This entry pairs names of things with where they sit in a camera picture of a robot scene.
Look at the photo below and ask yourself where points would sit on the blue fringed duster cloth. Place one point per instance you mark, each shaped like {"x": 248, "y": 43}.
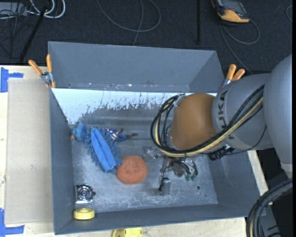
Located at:
{"x": 102, "y": 149}

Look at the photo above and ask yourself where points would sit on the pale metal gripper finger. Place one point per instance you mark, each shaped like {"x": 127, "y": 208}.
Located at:
{"x": 166, "y": 186}
{"x": 153, "y": 153}

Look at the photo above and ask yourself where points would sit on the grey metal bin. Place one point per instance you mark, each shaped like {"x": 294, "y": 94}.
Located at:
{"x": 118, "y": 65}

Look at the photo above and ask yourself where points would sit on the orange round scrubber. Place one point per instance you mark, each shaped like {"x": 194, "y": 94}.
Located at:
{"x": 132, "y": 169}

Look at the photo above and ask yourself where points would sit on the silver square metal part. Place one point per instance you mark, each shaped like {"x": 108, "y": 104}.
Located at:
{"x": 84, "y": 193}

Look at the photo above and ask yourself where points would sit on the pale wood board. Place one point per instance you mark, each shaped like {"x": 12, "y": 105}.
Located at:
{"x": 27, "y": 152}

